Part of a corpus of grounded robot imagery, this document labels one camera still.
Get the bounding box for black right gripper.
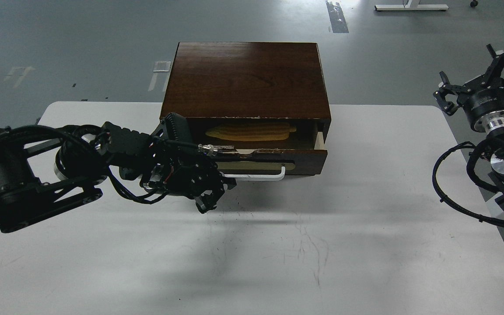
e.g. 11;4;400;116
433;44;504;133

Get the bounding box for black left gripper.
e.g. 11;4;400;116
140;113;237;214

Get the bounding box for wooden drawer with white handle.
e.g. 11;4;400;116
191;121;328;182

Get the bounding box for yellow corn cob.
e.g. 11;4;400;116
205;122;297;142

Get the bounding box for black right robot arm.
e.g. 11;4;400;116
432;44;504;228

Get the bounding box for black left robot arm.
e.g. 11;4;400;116
0;113;236;233

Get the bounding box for white table leg base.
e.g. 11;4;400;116
374;0;449;12

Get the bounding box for dark wooden cabinet box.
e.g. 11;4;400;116
160;42;331;134

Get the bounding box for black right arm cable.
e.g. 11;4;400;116
432;141;504;231

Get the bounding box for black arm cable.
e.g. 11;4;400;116
55;125;169;205
432;141;504;231

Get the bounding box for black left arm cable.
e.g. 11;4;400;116
55;125;169;205

